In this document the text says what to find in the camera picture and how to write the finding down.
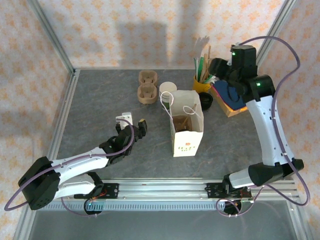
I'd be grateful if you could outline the white paper bag flower print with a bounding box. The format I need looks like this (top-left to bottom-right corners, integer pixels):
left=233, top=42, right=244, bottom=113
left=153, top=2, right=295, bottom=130
left=159, top=89, right=205, bottom=158

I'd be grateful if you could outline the tall wooden stirrer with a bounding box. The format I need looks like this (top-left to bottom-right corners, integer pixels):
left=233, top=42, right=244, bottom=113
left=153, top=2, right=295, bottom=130
left=204, top=45, right=212, bottom=76

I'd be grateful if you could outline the yellow stirrer holder cup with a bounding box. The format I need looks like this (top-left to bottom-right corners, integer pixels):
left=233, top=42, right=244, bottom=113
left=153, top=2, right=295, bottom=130
left=192, top=74, right=212, bottom=94

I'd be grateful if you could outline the colourful paper napkin stack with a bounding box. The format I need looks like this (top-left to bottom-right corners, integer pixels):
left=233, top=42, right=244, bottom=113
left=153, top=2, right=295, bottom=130
left=211, top=79, right=249, bottom=118

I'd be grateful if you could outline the black round lid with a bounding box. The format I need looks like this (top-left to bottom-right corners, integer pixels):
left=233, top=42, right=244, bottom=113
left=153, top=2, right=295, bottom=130
left=199, top=91, right=214, bottom=111

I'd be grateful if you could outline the brown pulp cup carrier stack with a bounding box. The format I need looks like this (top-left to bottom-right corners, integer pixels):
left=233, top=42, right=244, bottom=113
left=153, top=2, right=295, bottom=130
left=137, top=70, right=159, bottom=105

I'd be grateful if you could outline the green white paper cup stack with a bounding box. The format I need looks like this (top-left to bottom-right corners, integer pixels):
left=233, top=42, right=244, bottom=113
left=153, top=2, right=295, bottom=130
left=158, top=81, right=178, bottom=107

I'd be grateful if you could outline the aluminium upright frame post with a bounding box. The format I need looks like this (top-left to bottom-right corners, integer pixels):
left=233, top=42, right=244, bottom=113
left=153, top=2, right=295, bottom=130
left=254, top=0, right=299, bottom=68
left=26, top=0, right=76, bottom=73

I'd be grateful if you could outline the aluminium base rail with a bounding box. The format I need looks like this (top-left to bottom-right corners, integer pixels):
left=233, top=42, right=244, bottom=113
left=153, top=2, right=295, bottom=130
left=99, top=177, right=300, bottom=201

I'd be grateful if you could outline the aluminium table side rail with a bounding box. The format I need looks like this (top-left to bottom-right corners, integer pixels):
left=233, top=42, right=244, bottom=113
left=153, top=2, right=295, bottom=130
left=13, top=69, right=81, bottom=240
left=249, top=72, right=310, bottom=240

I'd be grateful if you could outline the grey slotted cable duct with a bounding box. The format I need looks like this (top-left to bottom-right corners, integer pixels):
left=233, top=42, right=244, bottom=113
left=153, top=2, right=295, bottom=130
left=61, top=199, right=251, bottom=212

